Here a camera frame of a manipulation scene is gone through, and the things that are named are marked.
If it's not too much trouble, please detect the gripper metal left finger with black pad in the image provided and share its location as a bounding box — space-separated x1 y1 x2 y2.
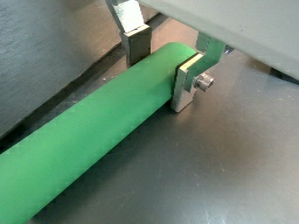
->
105 0 152 67

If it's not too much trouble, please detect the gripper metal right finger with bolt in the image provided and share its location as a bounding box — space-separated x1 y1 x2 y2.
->
171 32 226 112

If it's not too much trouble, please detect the green oval cylinder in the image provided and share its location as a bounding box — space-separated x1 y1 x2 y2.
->
0 42 195 224

